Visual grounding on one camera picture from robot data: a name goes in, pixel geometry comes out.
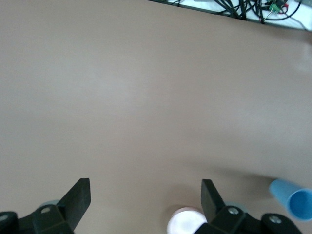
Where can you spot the blue plastic cup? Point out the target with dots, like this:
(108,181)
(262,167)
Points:
(287,195)

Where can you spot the pink bowl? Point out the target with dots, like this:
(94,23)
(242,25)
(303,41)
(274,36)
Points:
(185,221)

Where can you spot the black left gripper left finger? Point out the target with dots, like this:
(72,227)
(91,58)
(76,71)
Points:
(78,200)

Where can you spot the green terminal block connector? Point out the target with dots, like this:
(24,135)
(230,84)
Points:
(275,6)

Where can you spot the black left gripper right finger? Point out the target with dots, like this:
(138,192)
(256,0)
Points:
(210,202)

